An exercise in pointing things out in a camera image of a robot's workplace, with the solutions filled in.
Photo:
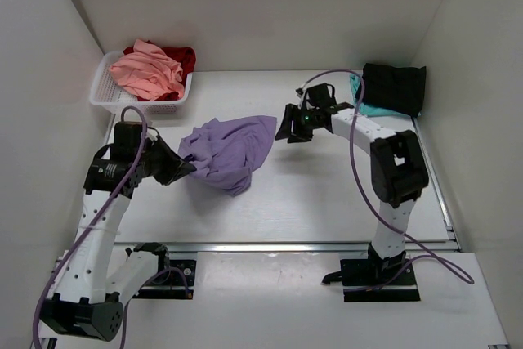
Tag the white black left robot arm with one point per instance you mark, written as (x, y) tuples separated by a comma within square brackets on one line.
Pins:
[(82, 299)]

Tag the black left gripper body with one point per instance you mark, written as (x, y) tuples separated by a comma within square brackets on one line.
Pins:
[(153, 162)]

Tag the aluminium table edge rail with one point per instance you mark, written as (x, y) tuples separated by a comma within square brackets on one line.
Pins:
[(291, 247)]

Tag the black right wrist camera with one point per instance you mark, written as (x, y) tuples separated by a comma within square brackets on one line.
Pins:
[(320, 96)]

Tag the folded black t shirt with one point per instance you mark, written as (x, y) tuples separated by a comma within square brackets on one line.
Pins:
[(401, 89)]

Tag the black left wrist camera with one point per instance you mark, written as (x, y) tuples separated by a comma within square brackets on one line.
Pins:
[(128, 138)]

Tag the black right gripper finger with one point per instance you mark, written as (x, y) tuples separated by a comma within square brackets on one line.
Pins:
[(291, 122), (299, 138)]

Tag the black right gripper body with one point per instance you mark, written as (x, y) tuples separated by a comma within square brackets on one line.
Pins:
[(306, 122)]

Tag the pink t shirt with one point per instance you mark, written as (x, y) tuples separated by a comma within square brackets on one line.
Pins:
[(148, 73)]

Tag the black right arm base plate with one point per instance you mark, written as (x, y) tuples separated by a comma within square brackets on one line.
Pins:
[(361, 282)]

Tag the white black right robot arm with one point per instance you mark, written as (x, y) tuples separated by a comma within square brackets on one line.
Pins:
[(398, 175)]

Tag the folded teal t shirt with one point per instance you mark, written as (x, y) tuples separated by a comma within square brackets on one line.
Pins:
[(367, 109)]

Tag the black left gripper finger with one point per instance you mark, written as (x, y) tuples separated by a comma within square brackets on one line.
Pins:
[(168, 175), (168, 157)]

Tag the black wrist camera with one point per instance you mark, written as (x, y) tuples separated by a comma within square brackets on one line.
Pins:
[(128, 138), (320, 96)]

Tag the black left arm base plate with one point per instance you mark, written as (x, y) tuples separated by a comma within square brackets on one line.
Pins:
[(176, 284)]

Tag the purple t shirt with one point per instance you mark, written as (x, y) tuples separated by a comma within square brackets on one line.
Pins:
[(226, 153)]

